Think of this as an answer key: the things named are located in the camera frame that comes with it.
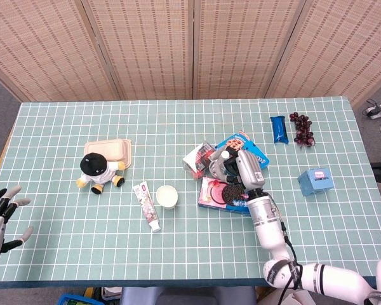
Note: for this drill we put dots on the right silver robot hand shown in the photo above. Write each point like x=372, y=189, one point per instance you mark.
x=249, y=170

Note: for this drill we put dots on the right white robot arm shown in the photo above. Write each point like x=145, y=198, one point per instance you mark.
x=270, y=228

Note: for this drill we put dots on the floral toothpaste tube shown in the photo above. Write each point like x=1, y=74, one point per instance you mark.
x=147, y=206

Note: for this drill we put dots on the blue chocolate chip cookie box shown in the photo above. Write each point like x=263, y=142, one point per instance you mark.
x=236, y=142

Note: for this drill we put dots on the clear plastic cup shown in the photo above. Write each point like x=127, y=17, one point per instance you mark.
x=218, y=178

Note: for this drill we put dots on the pink and blue Oreo box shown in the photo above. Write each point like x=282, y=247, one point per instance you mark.
x=212, y=193

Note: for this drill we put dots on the blue snack packet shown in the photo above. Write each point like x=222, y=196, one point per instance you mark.
x=279, y=130

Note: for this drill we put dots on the red and white snack pack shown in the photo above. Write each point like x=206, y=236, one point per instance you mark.
x=197, y=159

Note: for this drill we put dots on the light blue small carton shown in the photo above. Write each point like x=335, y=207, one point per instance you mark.
x=314, y=181

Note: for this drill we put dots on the dark red grape bunch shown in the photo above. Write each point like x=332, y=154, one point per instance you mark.
x=303, y=130

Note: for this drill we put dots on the white paper cup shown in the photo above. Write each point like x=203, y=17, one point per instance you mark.
x=166, y=195

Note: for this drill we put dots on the green checked tablecloth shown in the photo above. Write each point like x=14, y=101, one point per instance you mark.
x=82, y=248

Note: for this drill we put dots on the blue plastic crate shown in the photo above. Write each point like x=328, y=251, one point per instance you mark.
x=71, y=300

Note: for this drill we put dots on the black-headed plush doll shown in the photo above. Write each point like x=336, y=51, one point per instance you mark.
x=96, y=171

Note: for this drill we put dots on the beige plastic tray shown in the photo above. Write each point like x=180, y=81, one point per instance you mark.
x=114, y=149

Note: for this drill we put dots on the woven folding screen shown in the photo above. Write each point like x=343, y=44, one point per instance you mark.
x=146, y=47

